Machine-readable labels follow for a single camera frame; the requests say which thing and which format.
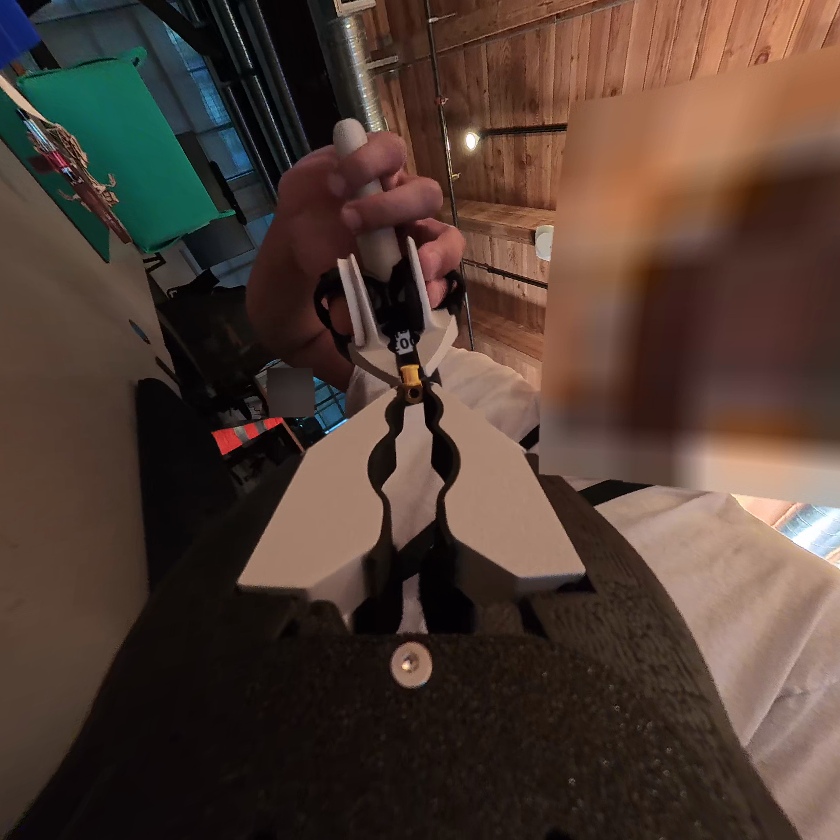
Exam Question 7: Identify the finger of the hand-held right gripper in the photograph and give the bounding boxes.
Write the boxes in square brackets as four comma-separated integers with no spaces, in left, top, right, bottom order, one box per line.
[406,236,460,385]
[336,252,401,389]

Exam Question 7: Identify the green plastic bin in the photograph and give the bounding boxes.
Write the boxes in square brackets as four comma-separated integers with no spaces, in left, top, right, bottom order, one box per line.
[0,46,235,265]

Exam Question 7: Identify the crumpled white paper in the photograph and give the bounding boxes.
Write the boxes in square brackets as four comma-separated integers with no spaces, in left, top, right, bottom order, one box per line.
[0,71,48,127]

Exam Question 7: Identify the black ceiling pipes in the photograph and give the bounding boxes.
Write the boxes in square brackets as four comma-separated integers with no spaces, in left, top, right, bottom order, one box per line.
[202,0,311,199]

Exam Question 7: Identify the black office chair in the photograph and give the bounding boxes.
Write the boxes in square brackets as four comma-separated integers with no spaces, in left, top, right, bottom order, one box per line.
[156,268,278,409]

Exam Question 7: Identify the tan and red small parts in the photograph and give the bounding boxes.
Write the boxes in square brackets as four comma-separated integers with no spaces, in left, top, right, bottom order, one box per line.
[25,123,133,245]

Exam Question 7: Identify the person's right hand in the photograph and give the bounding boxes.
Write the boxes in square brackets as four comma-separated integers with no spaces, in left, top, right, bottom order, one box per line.
[245,130,467,389]

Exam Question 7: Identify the orange traffic cone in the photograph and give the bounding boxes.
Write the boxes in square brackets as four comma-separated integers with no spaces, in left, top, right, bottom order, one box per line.
[210,420,287,455]

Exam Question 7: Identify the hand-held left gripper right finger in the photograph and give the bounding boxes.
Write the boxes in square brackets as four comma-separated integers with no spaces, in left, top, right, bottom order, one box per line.
[416,382,588,634]

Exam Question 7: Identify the silver ventilation duct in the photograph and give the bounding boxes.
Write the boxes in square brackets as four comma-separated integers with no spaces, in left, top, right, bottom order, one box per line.
[324,12,389,133]

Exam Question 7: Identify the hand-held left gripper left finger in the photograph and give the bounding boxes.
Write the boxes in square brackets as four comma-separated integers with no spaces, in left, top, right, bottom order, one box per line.
[236,386,408,634]

